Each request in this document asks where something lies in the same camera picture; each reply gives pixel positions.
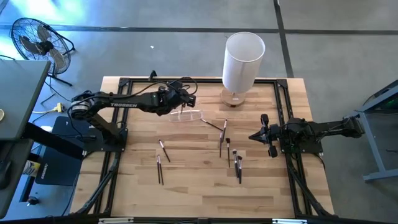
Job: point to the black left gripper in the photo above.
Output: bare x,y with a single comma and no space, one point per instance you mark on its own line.
172,96

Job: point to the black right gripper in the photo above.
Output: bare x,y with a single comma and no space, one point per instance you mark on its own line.
272,133

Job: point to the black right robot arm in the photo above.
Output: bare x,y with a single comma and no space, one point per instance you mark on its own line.
329,127

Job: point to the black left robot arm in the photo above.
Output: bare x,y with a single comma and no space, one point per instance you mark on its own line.
124,104

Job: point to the clear acrylic brush organizer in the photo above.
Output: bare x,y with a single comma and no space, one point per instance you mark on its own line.
186,115

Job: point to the table lamp with white shade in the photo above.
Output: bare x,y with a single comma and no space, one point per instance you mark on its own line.
242,59

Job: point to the grey metal stand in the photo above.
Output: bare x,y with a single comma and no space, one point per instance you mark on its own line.
371,146

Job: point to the yellow power strip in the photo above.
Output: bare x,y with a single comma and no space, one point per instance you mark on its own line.
59,108

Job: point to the black computer case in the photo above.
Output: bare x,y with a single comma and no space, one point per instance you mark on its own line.
59,149

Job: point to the black floor fan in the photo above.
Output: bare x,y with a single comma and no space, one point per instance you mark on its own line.
40,46

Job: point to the grey desk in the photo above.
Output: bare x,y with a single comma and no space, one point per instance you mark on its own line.
21,93

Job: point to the white yellow package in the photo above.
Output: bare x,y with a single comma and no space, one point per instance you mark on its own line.
31,168

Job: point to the black knob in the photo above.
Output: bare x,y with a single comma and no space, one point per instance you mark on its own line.
32,201

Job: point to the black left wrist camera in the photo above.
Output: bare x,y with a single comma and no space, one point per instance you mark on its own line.
189,100

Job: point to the black aluminium table frame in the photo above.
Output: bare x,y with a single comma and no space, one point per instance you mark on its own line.
205,80

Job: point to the silver metal bracket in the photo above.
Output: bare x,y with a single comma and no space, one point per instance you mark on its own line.
289,221
116,221

